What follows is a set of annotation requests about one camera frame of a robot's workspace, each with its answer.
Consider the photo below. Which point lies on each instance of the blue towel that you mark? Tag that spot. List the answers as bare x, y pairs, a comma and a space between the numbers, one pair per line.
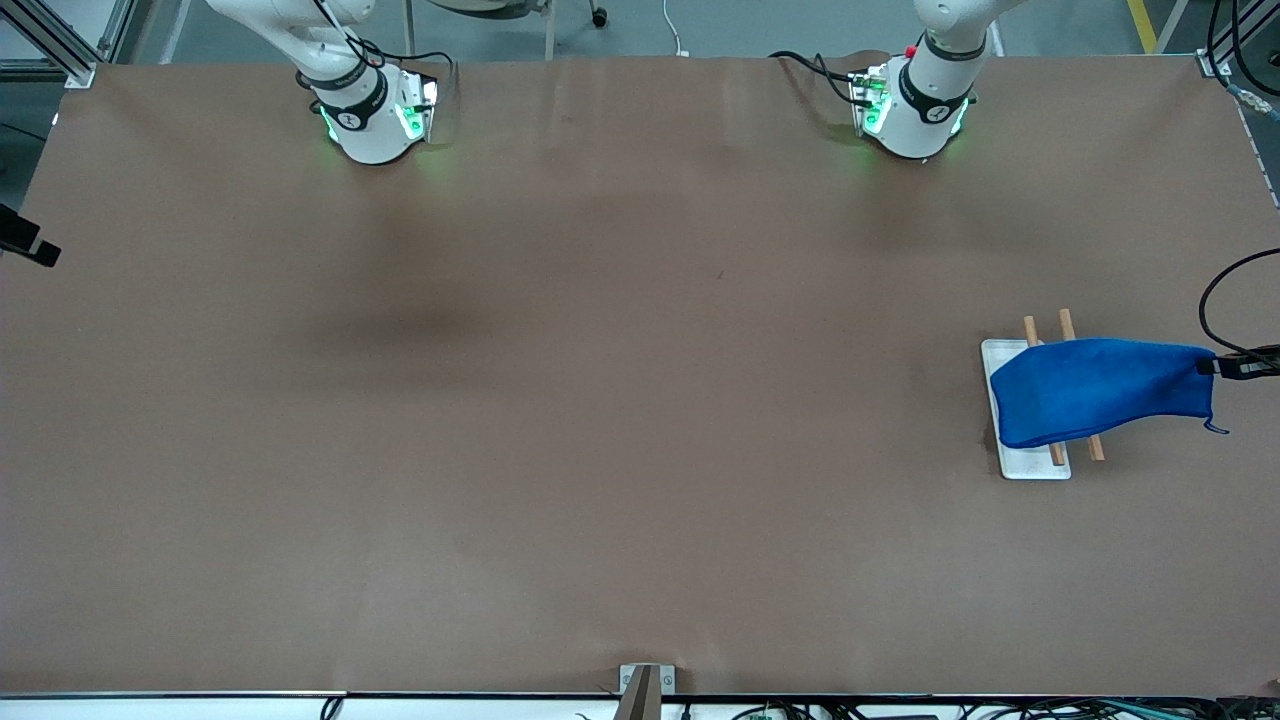
1090, 390

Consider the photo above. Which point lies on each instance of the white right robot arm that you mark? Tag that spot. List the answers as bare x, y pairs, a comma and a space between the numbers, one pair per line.
370, 140

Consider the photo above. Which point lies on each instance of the white rack with wooden bars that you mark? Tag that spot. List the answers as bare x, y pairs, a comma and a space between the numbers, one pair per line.
1030, 465

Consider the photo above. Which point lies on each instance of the chair base with caster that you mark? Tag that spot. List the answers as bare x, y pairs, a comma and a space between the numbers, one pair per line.
599, 17

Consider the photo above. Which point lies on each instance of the brown table cover sheet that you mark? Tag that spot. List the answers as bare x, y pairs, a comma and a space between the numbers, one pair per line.
640, 480

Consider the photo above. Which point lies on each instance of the aluminium frame profile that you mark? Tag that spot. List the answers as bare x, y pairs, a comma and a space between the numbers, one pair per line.
1212, 65
78, 75

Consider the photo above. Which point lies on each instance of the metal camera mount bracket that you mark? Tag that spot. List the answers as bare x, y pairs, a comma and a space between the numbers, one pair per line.
645, 695

